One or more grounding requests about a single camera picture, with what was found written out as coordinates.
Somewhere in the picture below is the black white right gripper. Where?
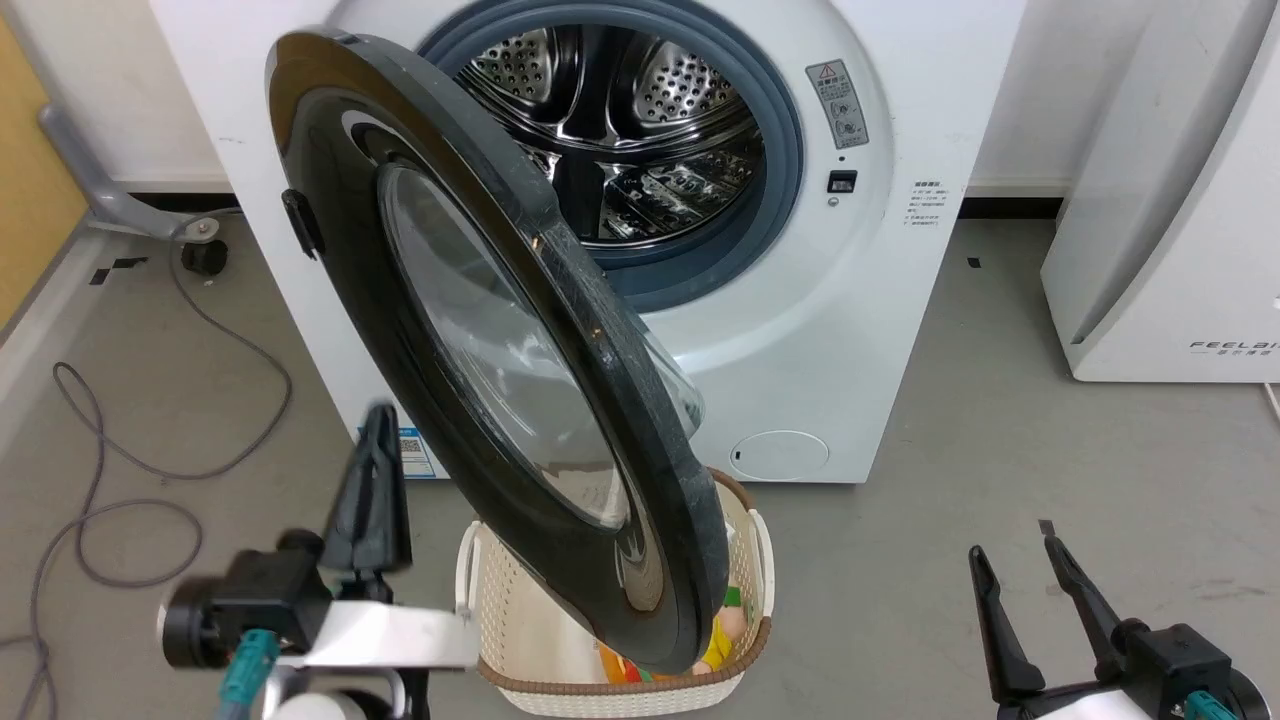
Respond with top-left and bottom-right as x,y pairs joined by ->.
967,535 -> 1251,720

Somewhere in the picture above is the cream woven laundry basket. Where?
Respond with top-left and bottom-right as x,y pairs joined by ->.
455,468 -> 776,719

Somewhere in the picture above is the black round washer door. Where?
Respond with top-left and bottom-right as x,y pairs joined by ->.
265,29 -> 731,675

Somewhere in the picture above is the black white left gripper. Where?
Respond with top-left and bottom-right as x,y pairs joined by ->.
160,404 -> 483,673

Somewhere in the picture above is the grey warning sticker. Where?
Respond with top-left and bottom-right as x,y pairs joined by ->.
806,59 -> 870,151

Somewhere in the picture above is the grey metal desk leg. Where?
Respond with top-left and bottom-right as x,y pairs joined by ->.
38,102 -> 223,242

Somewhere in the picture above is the white front-load washing machine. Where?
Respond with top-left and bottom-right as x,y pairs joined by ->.
150,0 -> 1028,485

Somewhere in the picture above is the grey rubber door gasket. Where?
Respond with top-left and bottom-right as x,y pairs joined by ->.
416,0 -> 805,312

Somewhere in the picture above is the round white filter cover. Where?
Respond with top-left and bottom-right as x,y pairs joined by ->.
730,430 -> 831,482

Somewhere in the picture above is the yellow wooden panel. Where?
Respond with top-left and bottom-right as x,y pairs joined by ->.
0,18 -> 91,333

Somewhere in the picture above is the steel perforated washer drum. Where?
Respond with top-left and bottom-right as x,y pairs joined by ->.
455,24 -> 767,246

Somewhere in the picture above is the teal left gripper cable plug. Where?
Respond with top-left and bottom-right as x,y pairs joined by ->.
215,629 -> 283,720

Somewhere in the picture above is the black caster wheel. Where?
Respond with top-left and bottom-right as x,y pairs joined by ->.
180,239 -> 230,277

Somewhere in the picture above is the small printed instruction label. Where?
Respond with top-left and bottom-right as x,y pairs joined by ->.
905,180 -> 949,229

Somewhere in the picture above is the blue QR code label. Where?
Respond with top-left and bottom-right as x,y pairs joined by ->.
398,428 -> 438,480

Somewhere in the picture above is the yellow orange toy doll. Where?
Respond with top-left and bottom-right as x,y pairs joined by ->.
598,588 -> 751,685

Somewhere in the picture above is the grey floor cable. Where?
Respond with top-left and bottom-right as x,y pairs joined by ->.
0,238 -> 294,720

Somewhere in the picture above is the white appliance with lettering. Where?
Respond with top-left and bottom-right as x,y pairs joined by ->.
1040,0 -> 1280,384

